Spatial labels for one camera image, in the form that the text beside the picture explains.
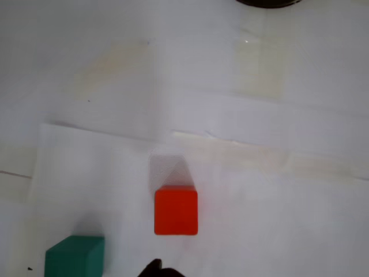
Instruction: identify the red cube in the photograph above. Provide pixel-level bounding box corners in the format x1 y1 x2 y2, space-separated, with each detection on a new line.
154 185 199 237

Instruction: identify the teal blue cube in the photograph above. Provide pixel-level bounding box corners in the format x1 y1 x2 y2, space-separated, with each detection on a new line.
44 235 106 277

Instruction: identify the large white paper sheet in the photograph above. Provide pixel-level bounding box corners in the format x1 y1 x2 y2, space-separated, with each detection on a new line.
0 86 369 179
0 0 369 122

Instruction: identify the small white paper sheet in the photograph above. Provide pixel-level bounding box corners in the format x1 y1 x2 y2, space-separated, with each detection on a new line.
30 122 369 277

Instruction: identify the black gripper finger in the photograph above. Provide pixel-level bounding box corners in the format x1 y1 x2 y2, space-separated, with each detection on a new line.
137 258 164 277
162 267 188 277

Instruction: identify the black round stand base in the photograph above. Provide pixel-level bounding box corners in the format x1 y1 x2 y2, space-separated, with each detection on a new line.
235 0 302 9

